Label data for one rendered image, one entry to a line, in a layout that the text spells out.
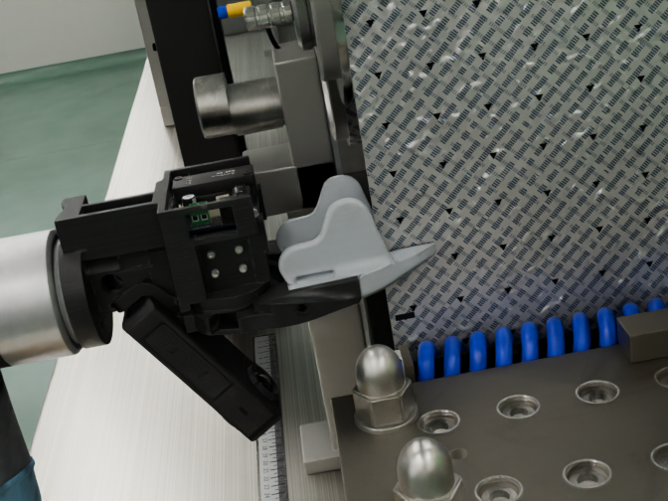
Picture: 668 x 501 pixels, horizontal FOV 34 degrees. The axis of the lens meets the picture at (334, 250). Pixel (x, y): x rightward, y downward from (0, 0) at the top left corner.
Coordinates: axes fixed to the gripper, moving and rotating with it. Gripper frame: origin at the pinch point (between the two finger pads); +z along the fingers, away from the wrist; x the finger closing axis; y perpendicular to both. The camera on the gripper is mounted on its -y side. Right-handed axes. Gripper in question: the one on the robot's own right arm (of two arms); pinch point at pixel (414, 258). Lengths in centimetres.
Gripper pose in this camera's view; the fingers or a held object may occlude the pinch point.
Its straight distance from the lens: 65.1
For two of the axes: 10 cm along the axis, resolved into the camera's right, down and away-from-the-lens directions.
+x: -0.9, -4.0, 9.1
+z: 9.8, -1.8, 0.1
